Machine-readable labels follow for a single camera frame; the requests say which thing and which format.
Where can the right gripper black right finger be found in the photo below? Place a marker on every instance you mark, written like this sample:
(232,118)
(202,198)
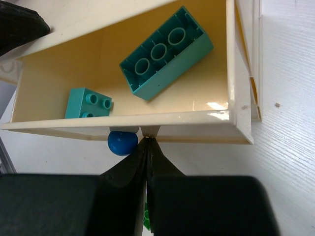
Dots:
(181,205)

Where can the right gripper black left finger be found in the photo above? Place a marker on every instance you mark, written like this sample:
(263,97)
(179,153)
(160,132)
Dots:
(109,204)

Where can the small teal lego brick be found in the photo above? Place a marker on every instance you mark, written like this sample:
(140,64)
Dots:
(86,103)

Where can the long teal lego brick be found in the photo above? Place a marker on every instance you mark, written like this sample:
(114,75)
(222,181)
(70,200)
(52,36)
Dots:
(172,49)

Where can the green lego brick near cabinet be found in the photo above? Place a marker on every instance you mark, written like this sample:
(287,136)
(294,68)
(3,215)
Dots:
(146,219)

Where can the cream drawer cabinet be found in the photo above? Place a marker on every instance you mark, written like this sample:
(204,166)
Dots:
(248,49)

